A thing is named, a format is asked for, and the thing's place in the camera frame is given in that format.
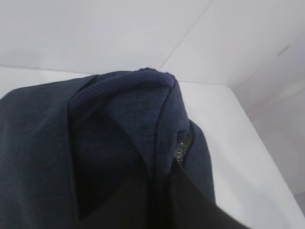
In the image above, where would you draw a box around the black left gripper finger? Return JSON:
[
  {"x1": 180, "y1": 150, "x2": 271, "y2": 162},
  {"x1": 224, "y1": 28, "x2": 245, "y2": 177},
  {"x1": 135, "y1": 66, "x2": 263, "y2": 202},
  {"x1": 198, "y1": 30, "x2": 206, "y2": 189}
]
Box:
[{"x1": 168, "y1": 160, "x2": 247, "y2": 229}]

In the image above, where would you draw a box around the dark navy lunch bag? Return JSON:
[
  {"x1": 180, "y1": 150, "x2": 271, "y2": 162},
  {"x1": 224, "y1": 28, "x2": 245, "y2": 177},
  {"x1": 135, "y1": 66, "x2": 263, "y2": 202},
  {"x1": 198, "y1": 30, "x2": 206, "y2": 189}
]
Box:
[{"x1": 0, "y1": 68, "x2": 215, "y2": 229}]

